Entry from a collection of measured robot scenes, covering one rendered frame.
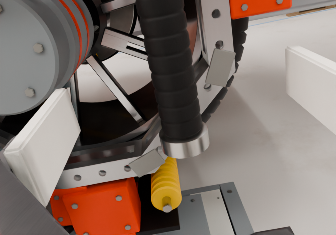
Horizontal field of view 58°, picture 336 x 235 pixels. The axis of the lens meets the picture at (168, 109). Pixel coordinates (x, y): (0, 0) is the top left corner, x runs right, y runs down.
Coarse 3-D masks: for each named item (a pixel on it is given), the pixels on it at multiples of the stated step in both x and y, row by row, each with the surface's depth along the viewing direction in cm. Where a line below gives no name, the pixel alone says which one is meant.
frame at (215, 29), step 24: (216, 0) 42; (216, 24) 44; (216, 48) 45; (216, 72) 46; (0, 144) 54; (120, 144) 57; (144, 144) 54; (72, 168) 52; (96, 168) 52; (120, 168) 53; (144, 168) 53
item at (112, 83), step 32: (96, 0) 51; (128, 0) 52; (192, 0) 56; (96, 32) 58; (192, 32) 57; (96, 64) 56; (192, 64) 55; (128, 96) 60; (0, 128) 58; (96, 128) 66; (128, 128) 61
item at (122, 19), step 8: (128, 8) 85; (112, 16) 86; (120, 16) 86; (128, 16) 86; (112, 24) 87; (120, 24) 87; (128, 24) 87; (128, 32) 88; (104, 48) 89; (104, 56) 90
